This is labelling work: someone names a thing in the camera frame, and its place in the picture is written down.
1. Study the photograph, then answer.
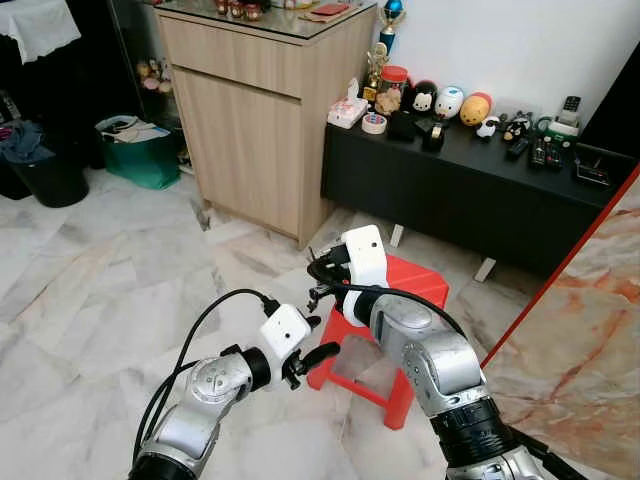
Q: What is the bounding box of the red plastic stool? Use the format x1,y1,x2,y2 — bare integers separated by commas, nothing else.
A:
307,253,451,431

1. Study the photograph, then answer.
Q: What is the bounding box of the black low cabinet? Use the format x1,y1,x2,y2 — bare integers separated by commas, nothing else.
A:
322,115,640,283

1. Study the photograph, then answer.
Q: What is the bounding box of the light wooden cabinet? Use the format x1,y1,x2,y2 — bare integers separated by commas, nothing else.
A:
155,0,379,249

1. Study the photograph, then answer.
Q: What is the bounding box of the pink white tissue box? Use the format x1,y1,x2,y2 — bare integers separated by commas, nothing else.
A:
328,78,369,129

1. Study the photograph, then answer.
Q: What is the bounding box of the black pouch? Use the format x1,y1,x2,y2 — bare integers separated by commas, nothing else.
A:
388,112,421,141

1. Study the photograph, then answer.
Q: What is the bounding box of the black tape dispenser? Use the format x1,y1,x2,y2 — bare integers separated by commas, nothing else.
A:
420,115,448,153

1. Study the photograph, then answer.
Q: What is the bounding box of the clear jar with red lid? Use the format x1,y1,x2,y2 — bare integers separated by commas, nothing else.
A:
378,65,409,116

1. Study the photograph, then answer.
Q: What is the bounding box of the black white plush toy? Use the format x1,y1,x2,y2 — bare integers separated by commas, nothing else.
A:
408,80,439,116

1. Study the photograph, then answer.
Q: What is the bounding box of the gold trophy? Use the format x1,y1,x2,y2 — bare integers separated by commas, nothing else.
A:
363,42,391,103

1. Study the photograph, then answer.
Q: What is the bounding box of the green plastic bin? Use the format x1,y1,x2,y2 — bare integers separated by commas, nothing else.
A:
97,115,183,191

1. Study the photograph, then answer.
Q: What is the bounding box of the white blue plush toy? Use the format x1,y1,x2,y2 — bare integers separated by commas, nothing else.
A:
435,86,465,121

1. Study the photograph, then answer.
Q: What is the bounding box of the yellow orange plush toy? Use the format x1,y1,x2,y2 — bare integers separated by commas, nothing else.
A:
460,92,493,127

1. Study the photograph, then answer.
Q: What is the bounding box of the slim black remote control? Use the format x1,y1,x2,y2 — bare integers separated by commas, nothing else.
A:
505,135,531,161

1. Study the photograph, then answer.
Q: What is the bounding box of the small dark figure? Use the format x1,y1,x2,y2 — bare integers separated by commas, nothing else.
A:
500,110,536,141

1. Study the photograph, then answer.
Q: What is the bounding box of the wide black remote control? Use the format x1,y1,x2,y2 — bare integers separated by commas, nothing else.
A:
530,138,561,171

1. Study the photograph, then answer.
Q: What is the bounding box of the glass display shelf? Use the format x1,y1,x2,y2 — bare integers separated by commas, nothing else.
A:
108,0,191,171

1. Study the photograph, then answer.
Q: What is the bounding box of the blue ball trophy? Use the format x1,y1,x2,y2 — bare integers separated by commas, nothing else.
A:
380,0,406,53

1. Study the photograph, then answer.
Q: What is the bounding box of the marble table with red edge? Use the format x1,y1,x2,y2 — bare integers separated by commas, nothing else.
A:
480,165,640,480

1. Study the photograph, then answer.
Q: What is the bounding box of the black round bin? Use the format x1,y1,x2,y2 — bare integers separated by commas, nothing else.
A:
0,150,89,209

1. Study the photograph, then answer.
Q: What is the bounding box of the black tall furniture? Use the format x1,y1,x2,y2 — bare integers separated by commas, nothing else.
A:
0,0,131,171

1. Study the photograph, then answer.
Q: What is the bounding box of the dark blue cloth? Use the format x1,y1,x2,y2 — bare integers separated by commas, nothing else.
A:
0,120,46,166

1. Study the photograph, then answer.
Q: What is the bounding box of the white lace table cloth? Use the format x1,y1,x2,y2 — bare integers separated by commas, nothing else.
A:
0,0,81,63

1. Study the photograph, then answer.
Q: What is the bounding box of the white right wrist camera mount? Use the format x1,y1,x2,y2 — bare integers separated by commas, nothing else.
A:
340,225,389,299

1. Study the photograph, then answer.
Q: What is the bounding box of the black wire basket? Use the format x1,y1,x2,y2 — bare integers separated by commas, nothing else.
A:
573,142,629,187

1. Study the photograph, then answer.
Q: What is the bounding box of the cordless phone on base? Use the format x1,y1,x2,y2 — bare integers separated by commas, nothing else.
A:
545,95,583,139

